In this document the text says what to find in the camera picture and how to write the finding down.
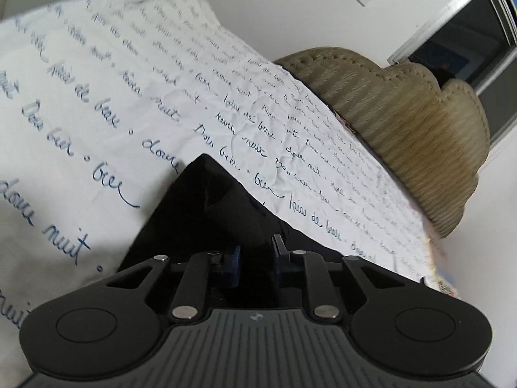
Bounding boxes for dark window with frame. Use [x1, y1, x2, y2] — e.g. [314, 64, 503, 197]
[388, 0, 516, 145]

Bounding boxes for white script-print bed sheet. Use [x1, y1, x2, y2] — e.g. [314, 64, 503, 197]
[1, 0, 437, 387]

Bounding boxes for black pants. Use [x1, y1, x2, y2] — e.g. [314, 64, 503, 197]
[116, 152, 429, 312]

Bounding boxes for olive upholstered headboard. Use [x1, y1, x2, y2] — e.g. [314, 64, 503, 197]
[276, 47, 490, 238]

